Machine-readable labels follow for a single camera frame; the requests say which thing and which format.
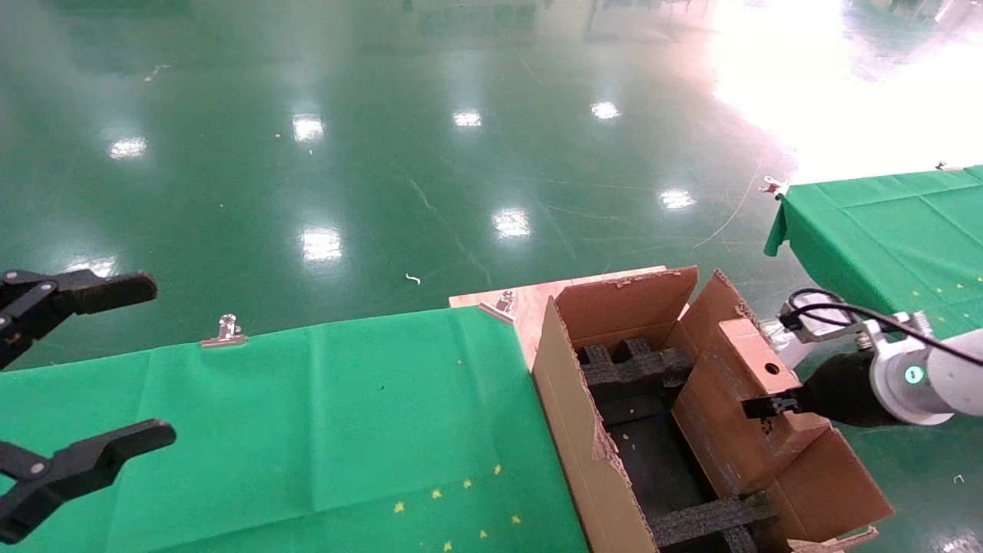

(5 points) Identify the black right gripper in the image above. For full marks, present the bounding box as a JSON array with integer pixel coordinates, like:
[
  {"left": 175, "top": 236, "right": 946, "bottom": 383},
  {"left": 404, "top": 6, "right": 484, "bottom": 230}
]
[{"left": 743, "top": 349, "right": 903, "bottom": 429}]

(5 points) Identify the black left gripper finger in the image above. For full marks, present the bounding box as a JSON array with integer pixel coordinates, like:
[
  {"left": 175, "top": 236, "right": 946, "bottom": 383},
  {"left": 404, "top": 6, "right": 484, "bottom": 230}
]
[
  {"left": 0, "top": 269, "right": 158, "bottom": 369},
  {"left": 0, "top": 419, "right": 177, "bottom": 545}
]

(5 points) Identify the small cardboard box with hole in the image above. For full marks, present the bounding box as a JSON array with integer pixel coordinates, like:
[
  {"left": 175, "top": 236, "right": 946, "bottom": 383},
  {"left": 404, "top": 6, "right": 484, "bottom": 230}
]
[{"left": 672, "top": 319, "right": 834, "bottom": 496}]

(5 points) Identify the large open cardboard carton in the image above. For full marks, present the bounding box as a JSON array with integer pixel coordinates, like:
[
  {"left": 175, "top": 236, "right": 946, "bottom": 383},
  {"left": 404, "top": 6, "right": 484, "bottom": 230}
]
[{"left": 531, "top": 265, "right": 895, "bottom": 553}]

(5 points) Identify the black foam bottom pad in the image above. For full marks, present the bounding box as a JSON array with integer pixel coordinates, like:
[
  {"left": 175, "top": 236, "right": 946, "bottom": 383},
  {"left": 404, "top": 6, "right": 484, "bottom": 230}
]
[{"left": 597, "top": 396, "right": 726, "bottom": 514}]

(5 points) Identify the black foam insert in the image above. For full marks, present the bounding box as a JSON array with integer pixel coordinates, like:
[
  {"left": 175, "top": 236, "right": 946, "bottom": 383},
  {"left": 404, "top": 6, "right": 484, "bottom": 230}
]
[
  {"left": 649, "top": 495, "right": 778, "bottom": 553},
  {"left": 578, "top": 336, "right": 696, "bottom": 404}
]

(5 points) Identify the green tablecloth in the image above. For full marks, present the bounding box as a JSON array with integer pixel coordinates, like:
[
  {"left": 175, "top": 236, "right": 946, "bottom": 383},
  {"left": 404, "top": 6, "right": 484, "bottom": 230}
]
[
  {"left": 764, "top": 165, "right": 983, "bottom": 339},
  {"left": 0, "top": 307, "right": 591, "bottom": 553}
]

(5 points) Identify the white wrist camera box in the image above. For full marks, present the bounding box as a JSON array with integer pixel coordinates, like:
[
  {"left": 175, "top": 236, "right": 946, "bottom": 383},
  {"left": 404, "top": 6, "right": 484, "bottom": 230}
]
[{"left": 777, "top": 301, "right": 867, "bottom": 346}]

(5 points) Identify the black camera cable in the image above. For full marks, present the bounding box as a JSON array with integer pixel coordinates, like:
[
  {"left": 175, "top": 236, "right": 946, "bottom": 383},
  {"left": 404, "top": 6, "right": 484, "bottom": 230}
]
[{"left": 787, "top": 288, "right": 983, "bottom": 362}]

